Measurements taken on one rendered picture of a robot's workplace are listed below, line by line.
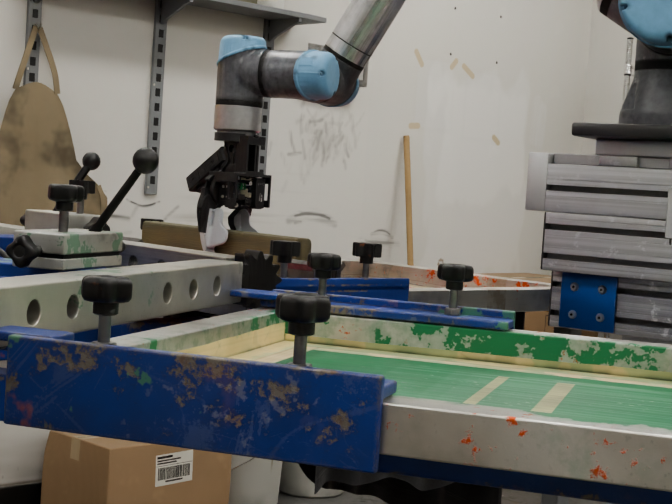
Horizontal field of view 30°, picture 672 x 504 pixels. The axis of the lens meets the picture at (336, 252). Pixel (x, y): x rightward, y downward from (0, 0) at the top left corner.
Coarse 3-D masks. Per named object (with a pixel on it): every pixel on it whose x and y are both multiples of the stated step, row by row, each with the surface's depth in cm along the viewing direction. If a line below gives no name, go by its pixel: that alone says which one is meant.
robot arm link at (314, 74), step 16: (272, 64) 193; (288, 64) 192; (304, 64) 192; (320, 64) 191; (336, 64) 195; (272, 80) 194; (288, 80) 193; (304, 80) 192; (320, 80) 191; (336, 80) 196; (272, 96) 196; (288, 96) 195; (304, 96) 194; (320, 96) 193
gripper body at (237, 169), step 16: (224, 144) 200; (240, 144) 196; (256, 144) 196; (240, 160) 196; (256, 160) 198; (208, 176) 200; (224, 176) 196; (240, 176) 202; (256, 176) 197; (224, 192) 198; (240, 192) 197; (256, 192) 197; (256, 208) 200
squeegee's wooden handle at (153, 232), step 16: (144, 224) 215; (160, 224) 212; (176, 224) 209; (144, 240) 215; (160, 240) 212; (176, 240) 208; (192, 240) 205; (240, 240) 196; (256, 240) 193; (288, 240) 188; (304, 240) 187; (304, 256) 187
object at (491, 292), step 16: (352, 272) 258; (384, 272) 255; (400, 272) 252; (416, 272) 249; (432, 272) 246; (416, 288) 196; (432, 288) 198; (464, 288) 202; (480, 288) 205; (496, 288) 207; (512, 288) 209; (528, 288) 212; (544, 288) 214; (448, 304) 197; (464, 304) 199; (480, 304) 202; (496, 304) 205; (512, 304) 208; (528, 304) 211; (544, 304) 214
